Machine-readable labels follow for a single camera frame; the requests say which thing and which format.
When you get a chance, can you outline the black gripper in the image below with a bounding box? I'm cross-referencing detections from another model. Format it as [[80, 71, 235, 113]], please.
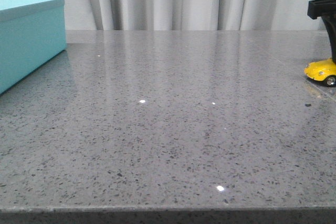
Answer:
[[307, 0, 335, 63]]

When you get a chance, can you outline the yellow toy beetle car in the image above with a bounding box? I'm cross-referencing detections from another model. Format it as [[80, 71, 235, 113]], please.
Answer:
[[304, 58, 335, 87]]

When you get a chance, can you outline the light blue storage box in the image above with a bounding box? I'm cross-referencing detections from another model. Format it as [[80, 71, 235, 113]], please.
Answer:
[[1, 0, 67, 92]]

